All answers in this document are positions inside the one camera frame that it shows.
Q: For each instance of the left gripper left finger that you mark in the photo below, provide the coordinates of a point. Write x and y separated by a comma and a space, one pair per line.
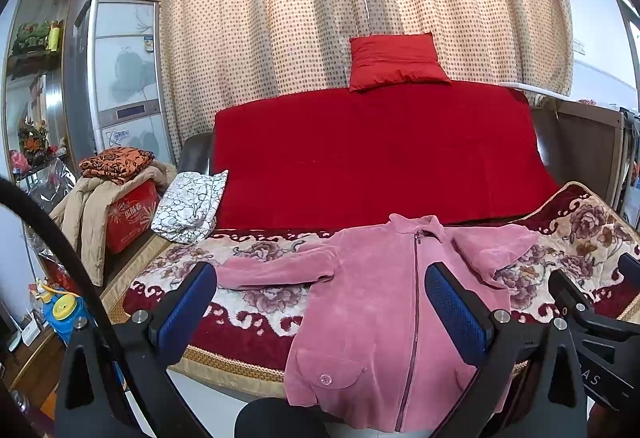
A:
104, 369

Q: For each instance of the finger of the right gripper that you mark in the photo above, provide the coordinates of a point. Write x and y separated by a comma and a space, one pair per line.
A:
607, 349
630, 268

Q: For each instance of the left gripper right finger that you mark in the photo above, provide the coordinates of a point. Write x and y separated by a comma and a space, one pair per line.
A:
527, 380

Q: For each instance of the pink zip fleece jacket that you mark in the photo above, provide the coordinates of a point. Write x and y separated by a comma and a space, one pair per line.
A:
370, 349

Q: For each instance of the blue yellow toy container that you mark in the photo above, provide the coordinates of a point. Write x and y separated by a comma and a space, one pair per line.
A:
61, 309

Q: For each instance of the brown wooden side cabinet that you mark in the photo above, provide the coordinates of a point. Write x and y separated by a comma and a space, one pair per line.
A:
584, 143

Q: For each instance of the floral red cream blanket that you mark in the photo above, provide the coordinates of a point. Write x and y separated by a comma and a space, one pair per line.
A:
244, 337

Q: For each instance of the red cardboard gift box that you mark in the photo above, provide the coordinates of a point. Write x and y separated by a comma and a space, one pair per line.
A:
130, 216

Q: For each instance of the red sofa cover cloth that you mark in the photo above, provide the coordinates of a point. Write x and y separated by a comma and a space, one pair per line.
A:
334, 159

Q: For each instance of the beige coat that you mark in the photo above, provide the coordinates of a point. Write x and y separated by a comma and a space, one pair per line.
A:
82, 213

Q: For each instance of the white black patterned cloth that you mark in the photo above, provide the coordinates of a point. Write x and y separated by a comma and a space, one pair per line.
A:
186, 214

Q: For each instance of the orange black folded cloth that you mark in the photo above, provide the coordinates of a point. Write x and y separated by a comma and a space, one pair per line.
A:
117, 164

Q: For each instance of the wooden display cabinet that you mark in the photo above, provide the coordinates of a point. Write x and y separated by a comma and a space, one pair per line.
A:
33, 119

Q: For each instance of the red square pillow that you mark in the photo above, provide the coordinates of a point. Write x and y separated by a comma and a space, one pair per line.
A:
386, 59

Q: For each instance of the silver white refrigerator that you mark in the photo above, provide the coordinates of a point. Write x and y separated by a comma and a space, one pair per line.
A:
115, 94

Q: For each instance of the cream dotted curtain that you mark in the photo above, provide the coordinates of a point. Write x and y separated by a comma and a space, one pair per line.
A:
220, 53

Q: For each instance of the dark sofa frame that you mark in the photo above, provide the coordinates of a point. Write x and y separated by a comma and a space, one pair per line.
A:
197, 154

